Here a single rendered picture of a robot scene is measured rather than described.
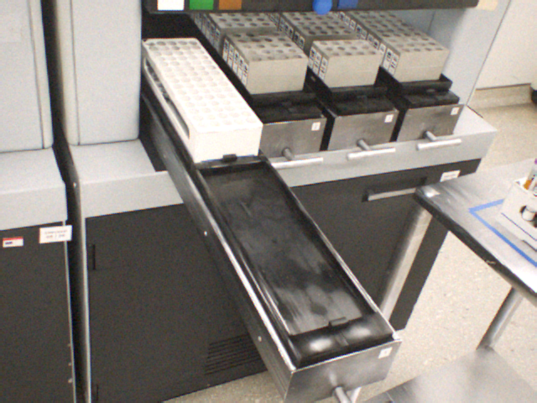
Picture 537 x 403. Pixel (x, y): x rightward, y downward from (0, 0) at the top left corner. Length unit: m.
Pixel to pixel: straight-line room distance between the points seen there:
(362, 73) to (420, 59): 0.13
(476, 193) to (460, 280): 1.17
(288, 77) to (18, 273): 0.54
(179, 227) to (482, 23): 0.70
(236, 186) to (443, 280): 1.31
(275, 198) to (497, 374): 0.79
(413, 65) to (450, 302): 0.99
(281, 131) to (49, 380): 0.64
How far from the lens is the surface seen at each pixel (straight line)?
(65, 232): 0.97
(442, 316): 1.92
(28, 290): 1.05
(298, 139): 1.01
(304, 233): 0.76
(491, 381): 1.43
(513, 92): 3.39
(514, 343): 1.96
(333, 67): 1.07
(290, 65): 1.02
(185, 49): 1.05
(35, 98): 0.94
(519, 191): 0.84
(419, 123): 1.15
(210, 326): 1.26
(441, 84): 1.19
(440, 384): 1.36
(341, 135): 1.06
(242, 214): 0.77
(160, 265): 1.08
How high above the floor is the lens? 1.29
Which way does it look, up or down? 37 degrees down
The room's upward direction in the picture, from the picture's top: 11 degrees clockwise
